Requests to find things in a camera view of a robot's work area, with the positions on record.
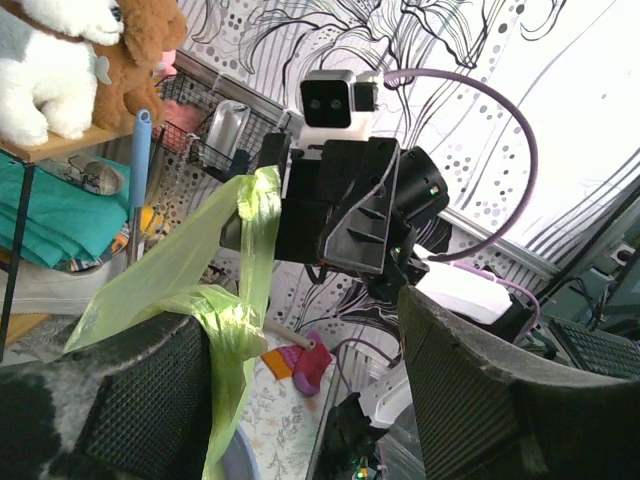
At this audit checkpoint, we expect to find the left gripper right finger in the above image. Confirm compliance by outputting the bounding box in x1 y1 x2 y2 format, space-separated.
397 286 639 479

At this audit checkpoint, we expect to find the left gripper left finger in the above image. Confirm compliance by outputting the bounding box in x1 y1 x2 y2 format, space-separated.
1 313 212 479

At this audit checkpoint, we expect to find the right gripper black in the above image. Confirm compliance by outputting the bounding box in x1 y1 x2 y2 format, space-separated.
220 132 449 275

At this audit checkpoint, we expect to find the blue trash bin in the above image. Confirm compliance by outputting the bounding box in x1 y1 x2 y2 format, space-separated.
221 426 261 480

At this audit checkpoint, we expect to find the green trash bag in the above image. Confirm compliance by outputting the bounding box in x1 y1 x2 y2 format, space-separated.
64 166 281 479

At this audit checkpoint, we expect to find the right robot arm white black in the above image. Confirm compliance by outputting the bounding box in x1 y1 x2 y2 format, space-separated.
258 133 520 479

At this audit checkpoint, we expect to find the silver foil pouch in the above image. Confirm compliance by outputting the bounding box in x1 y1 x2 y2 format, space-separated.
205 99 251 158

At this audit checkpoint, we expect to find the graphic print shirt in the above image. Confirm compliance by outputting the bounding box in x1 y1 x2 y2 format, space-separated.
54 223 130 273

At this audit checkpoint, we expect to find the purple striped sock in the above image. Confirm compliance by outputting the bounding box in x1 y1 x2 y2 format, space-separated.
261 331 332 397

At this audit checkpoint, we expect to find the yellow duck plush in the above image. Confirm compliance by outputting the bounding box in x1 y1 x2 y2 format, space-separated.
139 206 170 238

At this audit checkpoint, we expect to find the black metal wooden shelf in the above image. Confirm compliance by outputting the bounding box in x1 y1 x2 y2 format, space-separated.
0 119 136 364

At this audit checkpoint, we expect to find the teal folded cloth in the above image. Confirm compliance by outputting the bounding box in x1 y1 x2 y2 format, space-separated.
21 156 130 269

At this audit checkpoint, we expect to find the brown teddy bear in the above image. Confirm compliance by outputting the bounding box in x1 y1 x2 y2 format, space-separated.
93 0 187 130

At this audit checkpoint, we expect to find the white dog plush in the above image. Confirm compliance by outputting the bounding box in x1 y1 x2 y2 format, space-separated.
1 1 124 146

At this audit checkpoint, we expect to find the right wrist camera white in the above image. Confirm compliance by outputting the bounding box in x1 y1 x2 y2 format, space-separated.
297 70 383 149

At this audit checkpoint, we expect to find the silver chain strap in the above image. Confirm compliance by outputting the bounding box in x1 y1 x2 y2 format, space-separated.
164 134 199 221

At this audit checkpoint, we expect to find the black wire basket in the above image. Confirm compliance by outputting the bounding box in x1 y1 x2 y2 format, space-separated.
153 72 295 181

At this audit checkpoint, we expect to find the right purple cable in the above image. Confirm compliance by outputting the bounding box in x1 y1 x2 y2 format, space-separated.
332 68 544 391

